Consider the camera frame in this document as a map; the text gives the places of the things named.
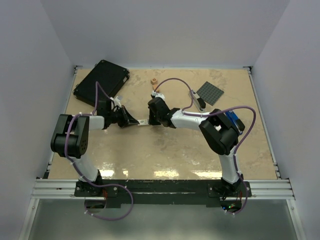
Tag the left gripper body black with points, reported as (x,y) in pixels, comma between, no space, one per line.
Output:
(116,116)

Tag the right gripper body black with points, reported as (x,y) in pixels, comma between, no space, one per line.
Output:
(151,111)

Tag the grey metal stapler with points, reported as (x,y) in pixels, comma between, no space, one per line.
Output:
(197,101)

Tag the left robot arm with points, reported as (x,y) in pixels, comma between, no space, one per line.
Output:
(70,139)

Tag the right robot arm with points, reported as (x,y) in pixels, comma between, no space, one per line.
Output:
(219,132)

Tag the blue stapler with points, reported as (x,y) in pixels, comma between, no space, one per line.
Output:
(236,121)

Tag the plain wooden block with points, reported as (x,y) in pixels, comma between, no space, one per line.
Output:
(155,88)

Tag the black hard case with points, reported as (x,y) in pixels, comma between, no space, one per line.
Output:
(111,78)

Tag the wooden cube with circle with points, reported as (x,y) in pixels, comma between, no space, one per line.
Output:
(154,81)

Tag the grey studded baseplate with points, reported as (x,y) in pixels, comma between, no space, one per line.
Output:
(210,93)

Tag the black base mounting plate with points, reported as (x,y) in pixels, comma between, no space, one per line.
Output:
(118,192)

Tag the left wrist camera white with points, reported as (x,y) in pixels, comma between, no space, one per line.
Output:
(116,101)

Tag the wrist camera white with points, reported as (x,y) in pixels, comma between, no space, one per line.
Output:
(116,101)
(155,94)

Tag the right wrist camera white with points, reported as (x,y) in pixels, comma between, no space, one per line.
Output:
(155,94)

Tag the aluminium frame rail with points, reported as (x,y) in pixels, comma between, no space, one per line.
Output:
(279,189)

